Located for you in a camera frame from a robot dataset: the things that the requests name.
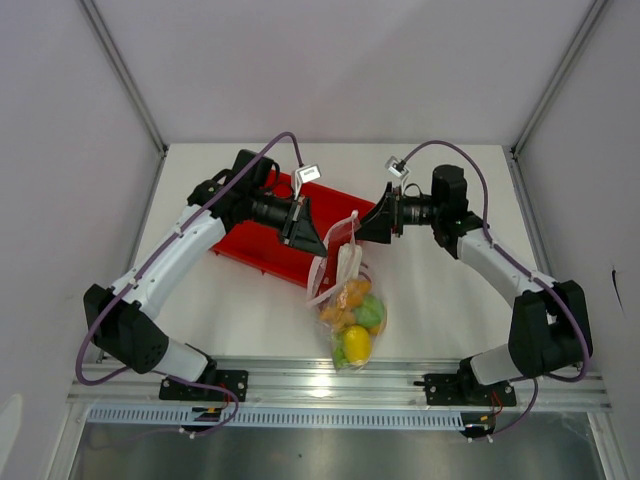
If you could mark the yellow ginger root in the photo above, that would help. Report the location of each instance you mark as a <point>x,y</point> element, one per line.
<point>338,313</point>

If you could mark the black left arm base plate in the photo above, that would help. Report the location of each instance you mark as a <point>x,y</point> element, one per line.
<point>215,385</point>

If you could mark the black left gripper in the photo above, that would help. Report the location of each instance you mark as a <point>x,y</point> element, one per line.
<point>308,240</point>

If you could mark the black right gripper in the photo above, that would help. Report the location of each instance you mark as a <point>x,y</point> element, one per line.
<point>376,226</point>

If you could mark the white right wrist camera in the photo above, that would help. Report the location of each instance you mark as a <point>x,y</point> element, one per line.
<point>398,168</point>

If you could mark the aluminium frame post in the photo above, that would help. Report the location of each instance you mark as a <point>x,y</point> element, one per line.
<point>118,65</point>
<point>561,73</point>

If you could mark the yellow lemon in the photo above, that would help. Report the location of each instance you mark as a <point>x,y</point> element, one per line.
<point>357,345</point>

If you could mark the left aluminium frame post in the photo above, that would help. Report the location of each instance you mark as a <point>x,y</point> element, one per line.
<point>118,65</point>

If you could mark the clear zip top bag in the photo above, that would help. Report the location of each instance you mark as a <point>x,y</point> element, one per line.
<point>321,286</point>

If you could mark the white slotted cable duct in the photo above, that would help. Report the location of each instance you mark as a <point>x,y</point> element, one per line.
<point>413,419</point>

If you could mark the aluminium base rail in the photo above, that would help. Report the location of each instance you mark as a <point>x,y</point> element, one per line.
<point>313,383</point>

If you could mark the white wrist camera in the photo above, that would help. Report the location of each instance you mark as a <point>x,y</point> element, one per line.
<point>302,175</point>
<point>398,168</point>

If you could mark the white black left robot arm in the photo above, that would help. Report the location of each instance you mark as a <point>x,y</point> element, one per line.
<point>121,317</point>

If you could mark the right aluminium frame post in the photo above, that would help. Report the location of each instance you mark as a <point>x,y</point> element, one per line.
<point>561,73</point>

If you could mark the green white leek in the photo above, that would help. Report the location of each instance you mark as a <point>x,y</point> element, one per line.
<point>348,262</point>

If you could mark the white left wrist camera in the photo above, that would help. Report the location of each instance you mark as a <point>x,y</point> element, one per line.
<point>302,175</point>

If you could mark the green custard apple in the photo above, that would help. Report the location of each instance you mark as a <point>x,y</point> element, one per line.
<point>371,313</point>

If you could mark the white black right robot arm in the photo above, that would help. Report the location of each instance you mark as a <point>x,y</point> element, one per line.
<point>549,327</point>

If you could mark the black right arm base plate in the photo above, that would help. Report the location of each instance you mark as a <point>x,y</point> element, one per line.
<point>442,389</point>

